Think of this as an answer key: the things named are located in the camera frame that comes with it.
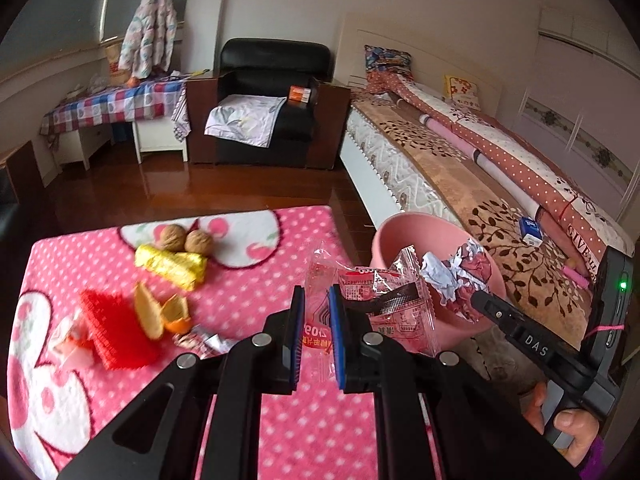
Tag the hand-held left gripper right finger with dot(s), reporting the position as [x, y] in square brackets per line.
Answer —
[334, 330]

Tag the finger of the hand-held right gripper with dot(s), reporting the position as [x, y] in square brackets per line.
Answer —
[495, 312]

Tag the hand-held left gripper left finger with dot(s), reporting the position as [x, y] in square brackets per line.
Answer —
[298, 320]

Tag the silver foil paper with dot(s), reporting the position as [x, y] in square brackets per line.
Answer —
[450, 275]

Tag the clear red-printed snack bag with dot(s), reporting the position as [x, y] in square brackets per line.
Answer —
[400, 320]

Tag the silver candy wrapper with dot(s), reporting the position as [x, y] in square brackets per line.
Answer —
[207, 342]

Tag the pink plastic basin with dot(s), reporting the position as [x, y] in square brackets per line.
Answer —
[400, 230]

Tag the small orange peel piece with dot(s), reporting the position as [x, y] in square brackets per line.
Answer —
[175, 317]

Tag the yellow foil wrapper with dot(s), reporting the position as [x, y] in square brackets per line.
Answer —
[170, 262]

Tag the red foam net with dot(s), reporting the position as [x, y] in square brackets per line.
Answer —
[112, 335]

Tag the white and orange plastic bag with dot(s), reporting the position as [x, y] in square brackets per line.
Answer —
[67, 347]

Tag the person's right forearm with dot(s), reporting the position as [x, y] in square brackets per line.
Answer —
[597, 465]

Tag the person's right hand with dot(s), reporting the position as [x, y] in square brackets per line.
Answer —
[580, 430]

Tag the pink polka dot blanket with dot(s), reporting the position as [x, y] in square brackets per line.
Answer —
[250, 280]

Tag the pink pen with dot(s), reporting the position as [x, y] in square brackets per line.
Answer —
[580, 276]

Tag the blue and white box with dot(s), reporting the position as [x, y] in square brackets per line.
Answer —
[530, 230]

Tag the red polka dot quilt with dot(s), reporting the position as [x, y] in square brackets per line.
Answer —
[540, 170]

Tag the bed with patterned bedding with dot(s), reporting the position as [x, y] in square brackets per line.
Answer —
[435, 160]

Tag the pink rolled mat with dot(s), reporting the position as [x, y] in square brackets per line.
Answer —
[460, 142]

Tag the white quilted mattress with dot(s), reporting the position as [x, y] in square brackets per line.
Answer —
[385, 160]

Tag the white floral cloth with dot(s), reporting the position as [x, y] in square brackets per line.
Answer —
[245, 117]

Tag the yellow floral pillow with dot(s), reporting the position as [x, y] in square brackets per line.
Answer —
[462, 91]

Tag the orange box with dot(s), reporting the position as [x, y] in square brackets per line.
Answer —
[299, 95]

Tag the checked dish towel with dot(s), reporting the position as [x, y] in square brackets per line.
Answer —
[181, 120]

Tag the white wardrobe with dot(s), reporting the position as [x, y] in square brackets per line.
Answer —
[575, 85]

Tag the black leather armchair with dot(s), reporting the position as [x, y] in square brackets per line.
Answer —
[25, 170]
[270, 55]

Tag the white bed headboard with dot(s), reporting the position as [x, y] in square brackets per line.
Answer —
[430, 50]

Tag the colourful printed pillow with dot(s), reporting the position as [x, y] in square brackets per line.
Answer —
[387, 60]

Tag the checkered tablecloth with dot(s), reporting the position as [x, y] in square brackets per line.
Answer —
[115, 105]

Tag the orange fruit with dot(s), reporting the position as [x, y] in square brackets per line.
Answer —
[132, 81]

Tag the clear plastic bag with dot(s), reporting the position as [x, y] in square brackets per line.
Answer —
[100, 83]

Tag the yellow and red sack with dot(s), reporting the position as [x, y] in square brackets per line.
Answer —
[116, 67]

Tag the white bowl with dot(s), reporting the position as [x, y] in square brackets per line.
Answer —
[76, 93]

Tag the hanging printed puffer jacket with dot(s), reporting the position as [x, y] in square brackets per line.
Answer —
[150, 30]

